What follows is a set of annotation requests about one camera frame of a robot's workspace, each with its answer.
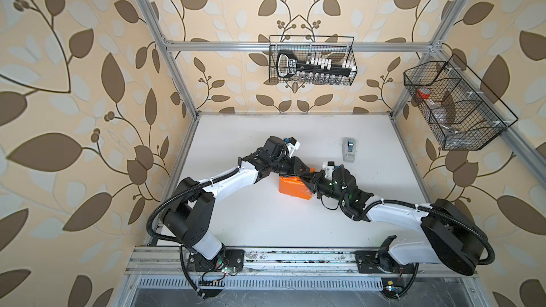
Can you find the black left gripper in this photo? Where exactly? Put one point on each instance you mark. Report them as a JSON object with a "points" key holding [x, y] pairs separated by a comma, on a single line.
{"points": [[296, 167]]}

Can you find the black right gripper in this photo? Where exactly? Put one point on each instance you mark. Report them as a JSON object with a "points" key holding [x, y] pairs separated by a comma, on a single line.
{"points": [[314, 180]]}

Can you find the orange wrapping paper sheet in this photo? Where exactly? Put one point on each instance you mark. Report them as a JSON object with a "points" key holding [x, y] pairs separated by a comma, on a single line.
{"points": [[294, 187]]}

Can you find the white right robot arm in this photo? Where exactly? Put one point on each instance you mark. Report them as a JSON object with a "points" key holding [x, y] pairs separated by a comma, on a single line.
{"points": [[439, 233]]}

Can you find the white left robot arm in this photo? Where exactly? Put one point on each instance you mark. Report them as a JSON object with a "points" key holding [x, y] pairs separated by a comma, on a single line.
{"points": [[188, 217]]}

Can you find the grey tape dispenser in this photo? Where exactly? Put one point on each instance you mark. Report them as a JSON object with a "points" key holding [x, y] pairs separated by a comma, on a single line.
{"points": [[349, 150]]}

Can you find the black white tool in basket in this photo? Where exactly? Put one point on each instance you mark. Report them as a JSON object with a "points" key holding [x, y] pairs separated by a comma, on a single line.
{"points": [[287, 65]]}

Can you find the red capped clear bottle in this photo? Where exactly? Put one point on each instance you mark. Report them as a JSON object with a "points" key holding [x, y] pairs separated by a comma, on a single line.
{"points": [[435, 113]]}

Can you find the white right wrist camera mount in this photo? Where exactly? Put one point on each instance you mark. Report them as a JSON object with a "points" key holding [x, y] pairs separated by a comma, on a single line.
{"points": [[329, 167]]}

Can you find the black wire basket back wall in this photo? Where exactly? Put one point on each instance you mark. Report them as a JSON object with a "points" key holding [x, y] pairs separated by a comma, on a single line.
{"points": [[337, 48]]}

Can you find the black wire basket wall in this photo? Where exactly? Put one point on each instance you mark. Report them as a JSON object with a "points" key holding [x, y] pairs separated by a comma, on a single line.
{"points": [[476, 113], [337, 48]]}

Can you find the black wire basket right wall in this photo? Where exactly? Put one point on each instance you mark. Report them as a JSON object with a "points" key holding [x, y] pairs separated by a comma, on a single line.
{"points": [[476, 113]]}

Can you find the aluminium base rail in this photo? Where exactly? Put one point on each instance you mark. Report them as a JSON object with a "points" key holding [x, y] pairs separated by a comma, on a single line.
{"points": [[261, 261]]}

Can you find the aluminium frame post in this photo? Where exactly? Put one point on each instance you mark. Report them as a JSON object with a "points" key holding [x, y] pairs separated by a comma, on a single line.
{"points": [[152, 22]]}

